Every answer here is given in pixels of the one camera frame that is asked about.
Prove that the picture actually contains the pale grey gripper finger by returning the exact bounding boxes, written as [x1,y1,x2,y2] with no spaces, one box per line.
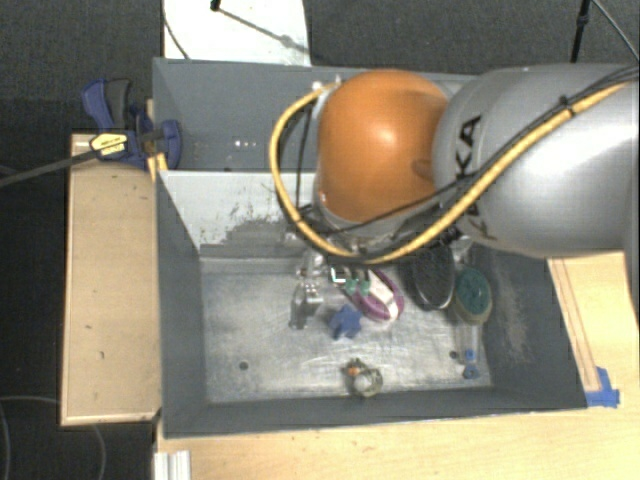
[303,273,326,318]
[288,285,309,331]

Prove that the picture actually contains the pale wood board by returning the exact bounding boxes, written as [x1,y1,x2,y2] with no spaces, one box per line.
[59,132,164,427]

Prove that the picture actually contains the grey metal bin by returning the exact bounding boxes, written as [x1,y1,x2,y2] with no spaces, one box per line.
[151,56,589,439]

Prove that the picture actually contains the green round scouring pad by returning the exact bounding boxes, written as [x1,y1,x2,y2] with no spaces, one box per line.
[452,266,494,326]

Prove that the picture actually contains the black round mesh object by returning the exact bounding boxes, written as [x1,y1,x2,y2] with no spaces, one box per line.
[401,245,457,312]

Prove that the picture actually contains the clear plastic bottle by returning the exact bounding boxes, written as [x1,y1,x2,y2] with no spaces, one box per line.
[453,316,482,380]

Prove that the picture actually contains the blue toy piece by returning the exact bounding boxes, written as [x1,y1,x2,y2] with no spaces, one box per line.
[326,303,363,341]

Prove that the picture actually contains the purple and white toy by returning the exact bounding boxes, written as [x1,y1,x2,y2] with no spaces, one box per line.
[343,266,405,323]

